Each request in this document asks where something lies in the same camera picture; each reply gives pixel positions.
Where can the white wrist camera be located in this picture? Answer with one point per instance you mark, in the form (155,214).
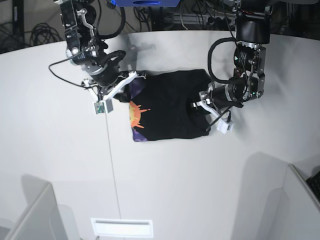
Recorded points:
(223,126)
(103,106)

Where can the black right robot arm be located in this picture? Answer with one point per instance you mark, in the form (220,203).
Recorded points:
(81,22)

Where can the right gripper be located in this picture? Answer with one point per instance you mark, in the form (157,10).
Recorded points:
(104,71)

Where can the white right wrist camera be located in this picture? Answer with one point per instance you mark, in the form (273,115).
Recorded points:
(103,106)

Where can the black keyboard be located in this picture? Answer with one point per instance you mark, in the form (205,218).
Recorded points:
(314,184)

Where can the white left partition panel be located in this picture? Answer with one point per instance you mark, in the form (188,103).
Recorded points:
(29,210)

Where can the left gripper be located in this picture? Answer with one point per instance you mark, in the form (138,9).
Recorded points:
(224,96)

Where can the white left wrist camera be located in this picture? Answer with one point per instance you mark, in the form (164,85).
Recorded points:
(223,126)

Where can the blue box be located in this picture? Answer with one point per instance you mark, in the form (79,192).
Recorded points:
(147,3)

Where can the white partition panel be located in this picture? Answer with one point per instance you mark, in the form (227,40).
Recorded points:
(291,212)
(29,210)

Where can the black T-shirt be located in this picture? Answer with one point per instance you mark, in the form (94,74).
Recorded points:
(160,106)

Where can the white slotted table plate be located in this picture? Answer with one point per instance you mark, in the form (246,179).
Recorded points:
(123,228)

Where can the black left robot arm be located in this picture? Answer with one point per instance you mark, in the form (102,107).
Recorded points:
(252,21)

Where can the white right partition panel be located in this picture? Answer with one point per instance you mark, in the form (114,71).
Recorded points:
(291,212)

